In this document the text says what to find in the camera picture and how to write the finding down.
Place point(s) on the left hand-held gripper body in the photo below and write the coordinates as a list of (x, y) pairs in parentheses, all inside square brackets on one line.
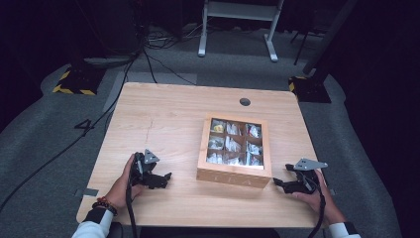
[(142, 168)]

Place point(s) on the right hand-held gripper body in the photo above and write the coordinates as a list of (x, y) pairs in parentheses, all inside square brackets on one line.
[(305, 180)]

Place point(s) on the wooden tea box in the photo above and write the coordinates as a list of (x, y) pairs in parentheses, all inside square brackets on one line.
[(232, 177)]

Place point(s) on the group of tea bag packets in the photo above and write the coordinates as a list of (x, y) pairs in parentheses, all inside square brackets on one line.
[(232, 145)]

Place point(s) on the person's right hand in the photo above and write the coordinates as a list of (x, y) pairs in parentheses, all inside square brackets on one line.
[(322, 201)]

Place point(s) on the person's left hand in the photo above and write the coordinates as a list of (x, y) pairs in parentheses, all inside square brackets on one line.
[(120, 193)]

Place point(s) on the grey tape piece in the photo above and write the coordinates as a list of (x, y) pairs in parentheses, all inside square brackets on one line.
[(89, 192)]

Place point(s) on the black yellow striped stand base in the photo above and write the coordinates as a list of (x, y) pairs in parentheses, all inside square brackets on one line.
[(310, 89), (79, 81)]

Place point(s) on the black tripod stand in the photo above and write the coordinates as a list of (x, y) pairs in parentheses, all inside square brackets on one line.
[(302, 43)]

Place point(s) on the dark slanted stand pole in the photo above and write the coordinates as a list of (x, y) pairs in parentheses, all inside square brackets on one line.
[(325, 39)]

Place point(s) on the white metal desk frame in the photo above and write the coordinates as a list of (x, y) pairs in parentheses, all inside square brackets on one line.
[(241, 11)]

